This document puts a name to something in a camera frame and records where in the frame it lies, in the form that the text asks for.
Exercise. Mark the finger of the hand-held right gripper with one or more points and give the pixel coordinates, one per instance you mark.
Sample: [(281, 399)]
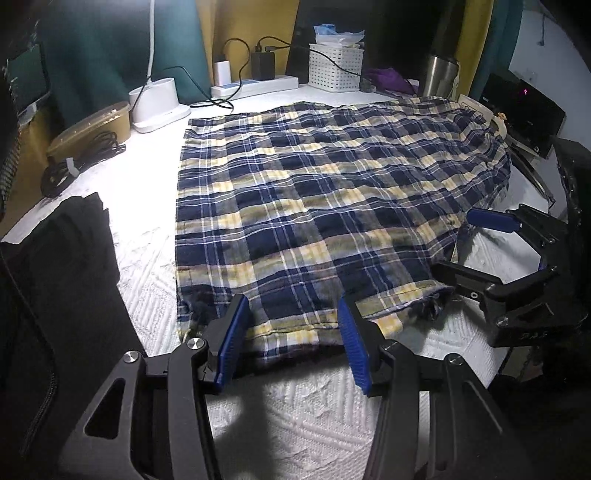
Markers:
[(466, 279), (489, 218)]

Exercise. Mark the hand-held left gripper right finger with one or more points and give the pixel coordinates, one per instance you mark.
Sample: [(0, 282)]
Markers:
[(351, 339)]

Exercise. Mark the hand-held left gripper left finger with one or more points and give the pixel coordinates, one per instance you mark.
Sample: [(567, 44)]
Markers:
[(231, 337)]

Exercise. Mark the blue yellow plaid shirt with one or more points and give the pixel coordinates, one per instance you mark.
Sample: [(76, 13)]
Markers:
[(323, 207)]

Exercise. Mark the black monitor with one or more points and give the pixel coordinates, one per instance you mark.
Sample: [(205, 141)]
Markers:
[(521, 115)]

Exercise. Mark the cream mug with bear print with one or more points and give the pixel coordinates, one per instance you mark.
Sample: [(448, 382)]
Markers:
[(475, 105)]

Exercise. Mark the white textured tablecloth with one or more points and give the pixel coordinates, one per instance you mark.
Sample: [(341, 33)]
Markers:
[(147, 221)]

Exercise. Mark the stainless steel tumbler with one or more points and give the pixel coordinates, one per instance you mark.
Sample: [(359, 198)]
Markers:
[(438, 76)]

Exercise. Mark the purple cloth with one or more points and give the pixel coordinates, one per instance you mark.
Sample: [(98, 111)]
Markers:
[(388, 78)]

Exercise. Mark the black cloth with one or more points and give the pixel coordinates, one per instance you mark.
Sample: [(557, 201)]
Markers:
[(55, 300)]

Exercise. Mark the yellow curtain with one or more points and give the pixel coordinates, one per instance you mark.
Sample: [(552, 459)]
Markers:
[(221, 23), (475, 37)]

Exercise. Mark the teal curtain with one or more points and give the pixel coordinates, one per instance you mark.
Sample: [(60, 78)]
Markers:
[(503, 37), (101, 50)]

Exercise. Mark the dark window pane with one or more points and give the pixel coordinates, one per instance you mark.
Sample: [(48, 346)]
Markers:
[(401, 27)]

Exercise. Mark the white plastic basket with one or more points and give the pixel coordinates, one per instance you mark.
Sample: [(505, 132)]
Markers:
[(332, 74)]

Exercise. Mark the blue and white tissue pack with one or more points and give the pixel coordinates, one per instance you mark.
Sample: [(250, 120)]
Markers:
[(337, 36)]

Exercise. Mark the white lamp base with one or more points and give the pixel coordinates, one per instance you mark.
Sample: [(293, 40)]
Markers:
[(157, 101)]

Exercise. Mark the tan lidded box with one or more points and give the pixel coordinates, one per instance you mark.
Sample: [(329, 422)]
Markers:
[(87, 129)]

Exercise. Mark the white power strip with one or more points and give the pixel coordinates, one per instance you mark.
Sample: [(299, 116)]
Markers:
[(268, 84)]

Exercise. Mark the white charger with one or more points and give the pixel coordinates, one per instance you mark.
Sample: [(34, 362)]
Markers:
[(221, 71)]

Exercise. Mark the black power adapter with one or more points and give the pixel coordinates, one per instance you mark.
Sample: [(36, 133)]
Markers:
[(263, 64)]

